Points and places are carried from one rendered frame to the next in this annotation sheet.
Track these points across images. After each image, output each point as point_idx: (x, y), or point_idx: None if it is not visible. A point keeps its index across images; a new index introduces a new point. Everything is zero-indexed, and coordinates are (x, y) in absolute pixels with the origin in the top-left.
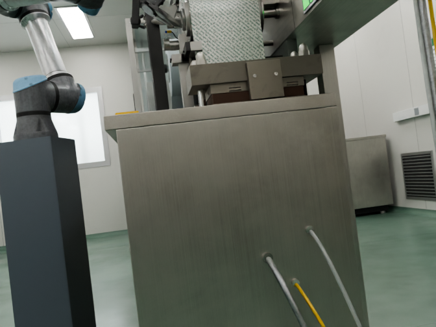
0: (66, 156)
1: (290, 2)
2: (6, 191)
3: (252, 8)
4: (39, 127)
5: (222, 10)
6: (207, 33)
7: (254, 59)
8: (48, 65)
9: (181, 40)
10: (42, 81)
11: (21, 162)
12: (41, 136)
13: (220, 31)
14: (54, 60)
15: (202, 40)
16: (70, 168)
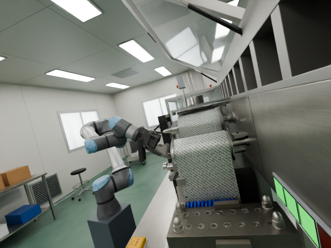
0: (123, 222)
1: (259, 155)
2: (95, 244)
3: (223, 148)
4: (106, 210)
5: (199, 152)
6: (189, 170)
7: (228, 188)
8: (113, 164)
9: (174, 166)
10: (104, 184)
11: (98, 232)
12: (107, 217)
13: (198, 168)
14: (115, 161)
15: (185, 175)
16: (127, 225)
